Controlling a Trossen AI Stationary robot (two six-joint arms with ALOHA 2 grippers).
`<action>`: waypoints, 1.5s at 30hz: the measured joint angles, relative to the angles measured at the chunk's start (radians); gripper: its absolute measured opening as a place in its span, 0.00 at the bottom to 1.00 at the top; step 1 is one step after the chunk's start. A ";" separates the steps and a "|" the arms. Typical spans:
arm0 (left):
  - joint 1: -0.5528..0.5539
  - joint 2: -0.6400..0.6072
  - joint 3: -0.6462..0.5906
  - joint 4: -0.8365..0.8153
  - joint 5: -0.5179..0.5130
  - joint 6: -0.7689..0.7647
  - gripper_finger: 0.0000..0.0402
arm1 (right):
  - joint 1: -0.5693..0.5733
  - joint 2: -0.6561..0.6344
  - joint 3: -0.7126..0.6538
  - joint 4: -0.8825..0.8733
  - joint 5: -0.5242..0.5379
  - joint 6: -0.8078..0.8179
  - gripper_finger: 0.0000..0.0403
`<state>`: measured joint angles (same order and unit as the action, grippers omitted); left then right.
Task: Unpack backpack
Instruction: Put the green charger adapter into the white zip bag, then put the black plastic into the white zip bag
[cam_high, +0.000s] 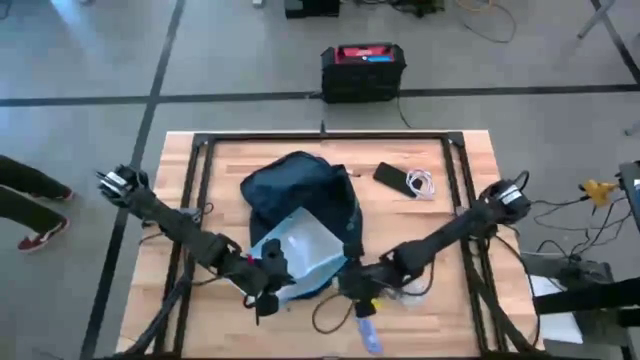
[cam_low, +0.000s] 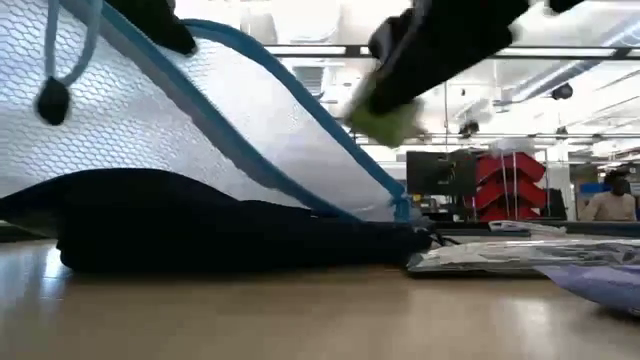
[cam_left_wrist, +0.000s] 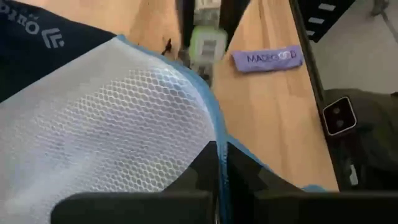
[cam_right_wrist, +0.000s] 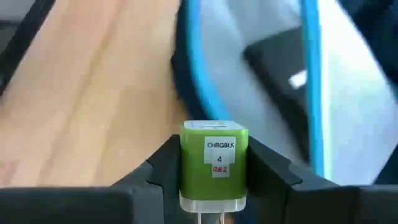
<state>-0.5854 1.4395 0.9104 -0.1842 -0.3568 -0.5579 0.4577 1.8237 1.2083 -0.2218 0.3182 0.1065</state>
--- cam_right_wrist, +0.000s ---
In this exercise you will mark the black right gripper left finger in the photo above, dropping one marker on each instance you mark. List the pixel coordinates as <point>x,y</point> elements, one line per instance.
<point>77,205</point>

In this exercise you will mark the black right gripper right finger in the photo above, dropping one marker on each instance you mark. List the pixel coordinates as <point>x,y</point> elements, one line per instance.
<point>326,205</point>

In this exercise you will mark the black flat rectangular object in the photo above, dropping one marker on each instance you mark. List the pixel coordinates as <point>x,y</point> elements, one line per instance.
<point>273,71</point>

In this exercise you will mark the dark blue backpack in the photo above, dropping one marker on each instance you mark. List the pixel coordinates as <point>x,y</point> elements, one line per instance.
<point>182,81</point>

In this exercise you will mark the green USB charger block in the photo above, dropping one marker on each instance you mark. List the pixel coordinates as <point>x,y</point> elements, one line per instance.
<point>199,174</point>

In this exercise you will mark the black metal table frame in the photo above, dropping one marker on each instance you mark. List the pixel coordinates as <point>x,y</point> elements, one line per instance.
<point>18,43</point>

